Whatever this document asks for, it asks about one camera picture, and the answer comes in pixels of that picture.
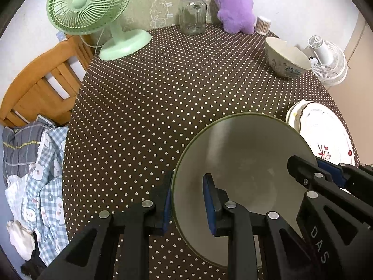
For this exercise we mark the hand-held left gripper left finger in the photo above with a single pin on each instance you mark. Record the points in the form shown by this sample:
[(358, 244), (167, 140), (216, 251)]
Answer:
[(167, 213)]

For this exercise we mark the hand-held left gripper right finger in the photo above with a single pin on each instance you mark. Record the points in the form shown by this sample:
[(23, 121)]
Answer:
[(209, 207)]

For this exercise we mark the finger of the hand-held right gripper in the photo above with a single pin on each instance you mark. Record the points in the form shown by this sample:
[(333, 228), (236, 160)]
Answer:
[(332, 172), (303, 169)]

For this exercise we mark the white plate with red print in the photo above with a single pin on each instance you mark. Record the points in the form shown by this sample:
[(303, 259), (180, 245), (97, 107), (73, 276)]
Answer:
[(326, 131)]

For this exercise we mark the small grey floral bowl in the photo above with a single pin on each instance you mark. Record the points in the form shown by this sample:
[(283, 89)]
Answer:
[(247, 151)]

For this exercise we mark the large bowl with blue flowers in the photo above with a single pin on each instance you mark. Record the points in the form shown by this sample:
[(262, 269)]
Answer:
[(285, 52)]

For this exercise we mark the brown polka dot tablecloth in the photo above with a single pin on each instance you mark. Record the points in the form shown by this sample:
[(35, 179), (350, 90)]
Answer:
[(145, 108)]

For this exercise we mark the white table fan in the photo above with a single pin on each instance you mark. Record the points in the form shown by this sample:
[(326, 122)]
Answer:
[(332, 64)]

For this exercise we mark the pile of clothes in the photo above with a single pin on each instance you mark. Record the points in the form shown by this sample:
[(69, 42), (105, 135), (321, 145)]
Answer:
[(49, 180)]

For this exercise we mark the dark clothes pile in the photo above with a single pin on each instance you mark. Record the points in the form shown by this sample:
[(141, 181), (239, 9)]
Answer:
[(33, 264)]

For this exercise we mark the white cloth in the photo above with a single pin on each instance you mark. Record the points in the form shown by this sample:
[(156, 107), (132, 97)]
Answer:
[(20, 239)]

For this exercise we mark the purple plush toy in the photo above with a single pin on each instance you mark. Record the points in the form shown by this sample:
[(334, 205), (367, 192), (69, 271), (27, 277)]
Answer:
[(233, 8)]

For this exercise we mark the wooden chair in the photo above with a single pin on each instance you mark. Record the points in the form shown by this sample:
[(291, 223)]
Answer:
[(29, 87)]

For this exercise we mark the glass jar with black lid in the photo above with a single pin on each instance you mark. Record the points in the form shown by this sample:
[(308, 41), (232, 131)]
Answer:
[(192, 17)]

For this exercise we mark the green table fan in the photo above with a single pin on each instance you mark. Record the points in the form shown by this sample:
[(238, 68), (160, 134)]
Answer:
[(84, 3)]

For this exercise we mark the green printed wall cloth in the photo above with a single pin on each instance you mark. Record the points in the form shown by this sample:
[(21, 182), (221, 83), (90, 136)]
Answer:
[(163, 5)]

